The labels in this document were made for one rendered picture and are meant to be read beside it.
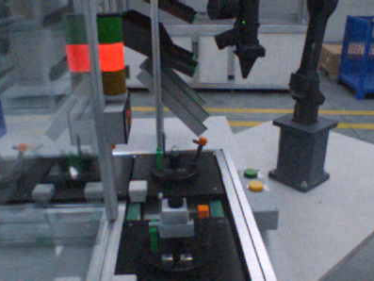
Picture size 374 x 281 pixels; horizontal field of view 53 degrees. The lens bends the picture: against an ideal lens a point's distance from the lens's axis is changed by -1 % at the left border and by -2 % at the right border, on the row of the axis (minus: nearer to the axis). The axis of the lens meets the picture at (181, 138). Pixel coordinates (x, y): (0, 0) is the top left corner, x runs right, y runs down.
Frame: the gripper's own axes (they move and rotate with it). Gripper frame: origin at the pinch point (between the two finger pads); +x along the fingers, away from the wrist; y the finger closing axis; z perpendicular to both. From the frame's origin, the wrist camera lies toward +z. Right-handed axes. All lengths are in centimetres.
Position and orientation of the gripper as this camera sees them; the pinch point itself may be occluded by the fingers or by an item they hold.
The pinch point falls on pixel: (245, 65)
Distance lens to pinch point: 103.6
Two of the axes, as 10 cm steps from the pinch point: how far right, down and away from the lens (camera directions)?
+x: 0.1, 9.2, 3.9
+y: 0.4, 3.9, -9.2
